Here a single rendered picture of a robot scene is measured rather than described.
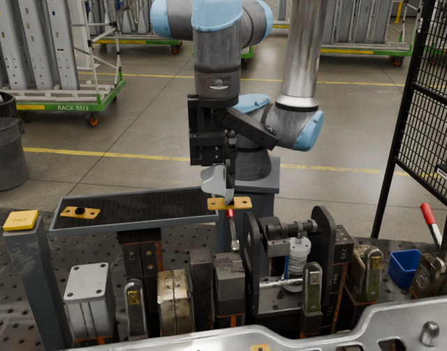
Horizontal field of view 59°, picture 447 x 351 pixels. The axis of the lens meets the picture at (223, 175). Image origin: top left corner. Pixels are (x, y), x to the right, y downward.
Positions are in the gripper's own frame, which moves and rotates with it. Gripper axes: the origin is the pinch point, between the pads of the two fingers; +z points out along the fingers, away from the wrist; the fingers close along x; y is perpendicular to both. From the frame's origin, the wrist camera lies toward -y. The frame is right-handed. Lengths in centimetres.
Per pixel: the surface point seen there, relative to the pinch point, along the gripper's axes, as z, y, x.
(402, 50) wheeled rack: 99, -348, -586
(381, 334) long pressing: 28.0, -30.3, 11.7
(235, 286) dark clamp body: 22.7, -1.4, 1.0
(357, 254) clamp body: 21.0, -30.7, -5.0
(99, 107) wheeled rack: 102, 105, -352
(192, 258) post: 18.1, 7.7, -3.8
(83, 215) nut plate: 11.5, 32.0, -12.8
